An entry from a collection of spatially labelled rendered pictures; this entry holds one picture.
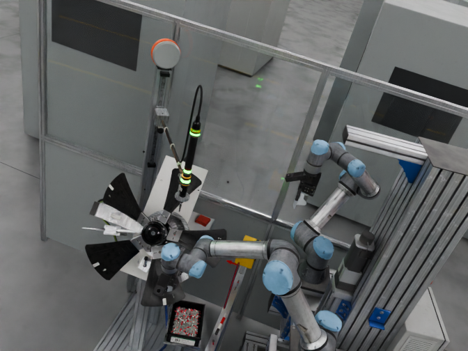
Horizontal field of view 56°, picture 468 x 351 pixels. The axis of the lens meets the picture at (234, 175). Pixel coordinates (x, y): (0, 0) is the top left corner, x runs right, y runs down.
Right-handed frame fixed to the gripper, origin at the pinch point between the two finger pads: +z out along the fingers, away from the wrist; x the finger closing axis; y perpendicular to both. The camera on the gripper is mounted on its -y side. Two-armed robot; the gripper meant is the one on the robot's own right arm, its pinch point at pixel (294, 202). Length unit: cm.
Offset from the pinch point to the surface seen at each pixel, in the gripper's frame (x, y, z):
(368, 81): 45, 15, -56
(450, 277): 193, 177, 148
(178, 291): -37, -39, 50
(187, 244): -27, -42, 27
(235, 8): 562, -188, 42
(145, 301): -50, -51, 50
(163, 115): 22, -83, -10
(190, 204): 5, -53, 28
